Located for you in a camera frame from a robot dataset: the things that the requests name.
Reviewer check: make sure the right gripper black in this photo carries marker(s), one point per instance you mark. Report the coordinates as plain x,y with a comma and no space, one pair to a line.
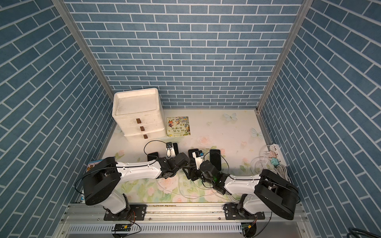
191,170

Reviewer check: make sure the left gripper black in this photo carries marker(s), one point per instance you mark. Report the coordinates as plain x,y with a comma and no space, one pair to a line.
165,159

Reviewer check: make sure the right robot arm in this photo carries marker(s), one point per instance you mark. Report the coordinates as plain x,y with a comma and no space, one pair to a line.
278,194

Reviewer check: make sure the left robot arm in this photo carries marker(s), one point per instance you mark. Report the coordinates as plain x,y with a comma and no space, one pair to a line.
100,183

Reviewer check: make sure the green picture book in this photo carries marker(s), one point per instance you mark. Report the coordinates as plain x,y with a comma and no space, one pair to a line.
178,126

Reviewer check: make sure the white three-drawer cabinet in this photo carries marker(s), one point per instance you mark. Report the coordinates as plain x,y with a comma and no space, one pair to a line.
139,114

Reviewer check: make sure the white power strip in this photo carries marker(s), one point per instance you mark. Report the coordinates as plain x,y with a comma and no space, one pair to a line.
276,150

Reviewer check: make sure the blue picture book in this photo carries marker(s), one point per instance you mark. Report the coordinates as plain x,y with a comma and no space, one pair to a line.
89,167

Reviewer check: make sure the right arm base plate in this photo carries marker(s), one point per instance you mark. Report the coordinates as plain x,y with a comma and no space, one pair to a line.
235,211

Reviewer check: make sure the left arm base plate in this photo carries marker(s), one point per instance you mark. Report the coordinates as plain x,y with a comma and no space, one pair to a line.
135,212

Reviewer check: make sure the aluminium mounting rail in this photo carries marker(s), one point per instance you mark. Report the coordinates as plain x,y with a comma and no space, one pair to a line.
180,220

